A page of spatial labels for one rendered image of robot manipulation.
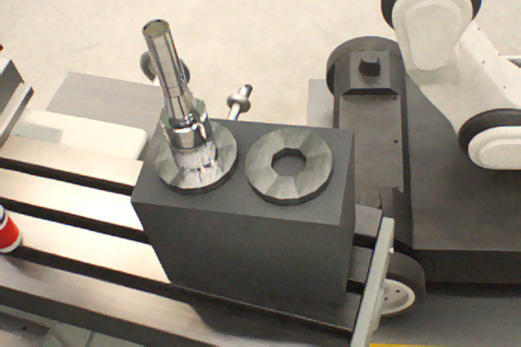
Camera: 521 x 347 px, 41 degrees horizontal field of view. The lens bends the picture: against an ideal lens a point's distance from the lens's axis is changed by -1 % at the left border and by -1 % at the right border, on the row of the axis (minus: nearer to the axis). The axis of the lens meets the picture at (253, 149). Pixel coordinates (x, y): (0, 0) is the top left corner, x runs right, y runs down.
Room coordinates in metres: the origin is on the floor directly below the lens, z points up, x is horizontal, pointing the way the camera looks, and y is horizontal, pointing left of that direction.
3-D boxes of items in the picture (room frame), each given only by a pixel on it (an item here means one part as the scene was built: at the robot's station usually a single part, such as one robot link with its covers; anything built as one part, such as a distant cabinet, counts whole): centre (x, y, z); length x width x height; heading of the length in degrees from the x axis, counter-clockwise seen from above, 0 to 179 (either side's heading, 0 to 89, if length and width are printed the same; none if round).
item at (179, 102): (0.46, 0.06, 1.25); 0.03 x 0.03 x 0.11
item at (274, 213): (0.44, 0.01, 1.03); 0.22 x 0.12 x 0.20; 69
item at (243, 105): (1.02, 0.03, 0.51); 0.22 x 0.06 x 0.06; 153
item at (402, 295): (0.56, -0.16, 0.50); 0.20 x 0.05 x 0.20; 75
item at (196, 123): (0.46, 0.06, 1.19); 0.05 x 0.05 x 0.01
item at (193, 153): (0.46, 0.06, 1.16); 0.05 x 0.05 x 0.06
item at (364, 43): (1.08, -0.30, 0.50); 0.20 x 0.05 x 0.20; 75
